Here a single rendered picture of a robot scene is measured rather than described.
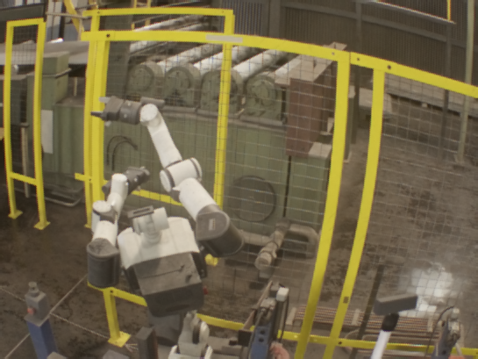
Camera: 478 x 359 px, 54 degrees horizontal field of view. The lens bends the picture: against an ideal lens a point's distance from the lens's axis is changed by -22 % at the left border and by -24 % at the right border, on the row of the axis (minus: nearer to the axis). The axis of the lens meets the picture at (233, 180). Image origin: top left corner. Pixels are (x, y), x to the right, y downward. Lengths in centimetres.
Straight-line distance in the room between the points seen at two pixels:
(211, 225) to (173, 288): 26
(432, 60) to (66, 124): 986
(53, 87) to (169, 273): 346
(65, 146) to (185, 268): 342
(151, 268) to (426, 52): 1171
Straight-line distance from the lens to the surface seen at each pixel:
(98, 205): 211
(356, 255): 252
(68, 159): 512
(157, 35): 246
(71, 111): 496
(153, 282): 179
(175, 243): 186
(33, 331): 272
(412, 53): 1309
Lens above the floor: 218
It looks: 23 degrees down
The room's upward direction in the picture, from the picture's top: 4 degrees clockwise
